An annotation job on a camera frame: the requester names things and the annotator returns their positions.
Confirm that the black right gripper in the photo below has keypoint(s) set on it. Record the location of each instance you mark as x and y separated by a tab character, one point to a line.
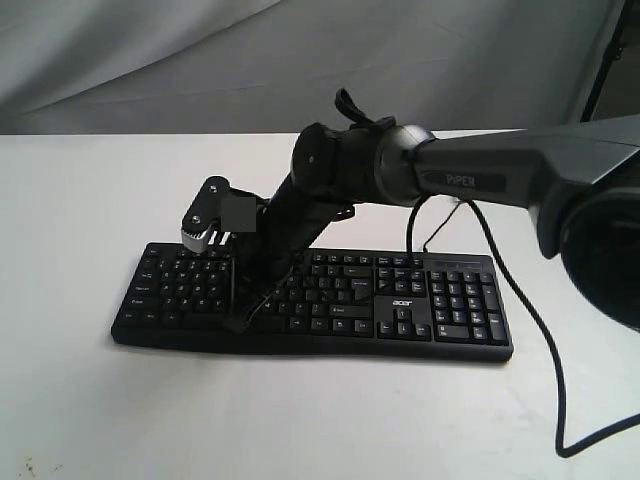
288	225

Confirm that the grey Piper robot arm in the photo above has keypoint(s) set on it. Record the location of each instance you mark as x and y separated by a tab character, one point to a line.
579	183

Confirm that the black Acer keyboard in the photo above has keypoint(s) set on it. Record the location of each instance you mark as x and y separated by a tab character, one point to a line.
334	303

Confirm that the grey backdrop cloth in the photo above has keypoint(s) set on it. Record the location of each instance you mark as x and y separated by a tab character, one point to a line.
106	67

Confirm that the black tripod stand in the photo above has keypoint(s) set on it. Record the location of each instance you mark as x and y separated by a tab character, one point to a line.
613	52

